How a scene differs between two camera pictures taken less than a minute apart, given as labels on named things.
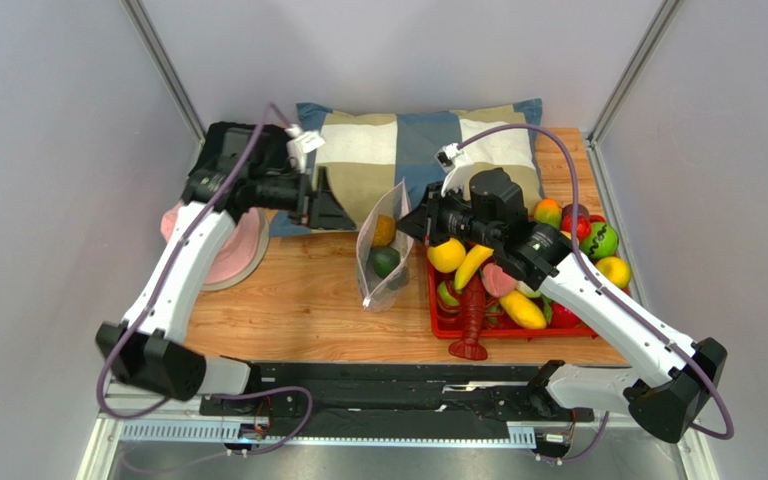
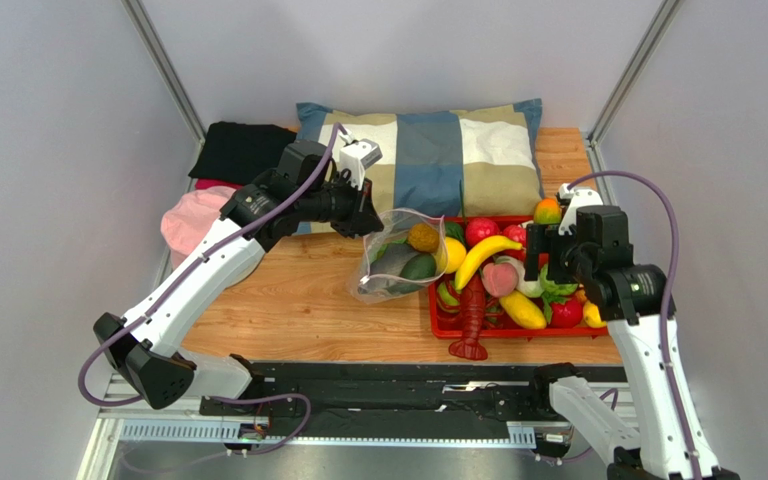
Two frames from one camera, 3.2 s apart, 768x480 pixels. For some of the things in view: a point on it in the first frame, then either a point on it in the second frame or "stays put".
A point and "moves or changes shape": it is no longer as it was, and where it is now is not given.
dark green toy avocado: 384,260 → 419,266
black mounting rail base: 517,392 stays put
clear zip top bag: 383,250 moves or changes shape
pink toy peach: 496,281 stays put
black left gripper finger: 327,211 → 365,218
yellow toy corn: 524,311 stays put
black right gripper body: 432,217 → 540,243
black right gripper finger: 414,223 → 535,245
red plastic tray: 497,304 stays put
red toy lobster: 472,347 stays put
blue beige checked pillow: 370,146 stays put
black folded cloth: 225,145 stays put
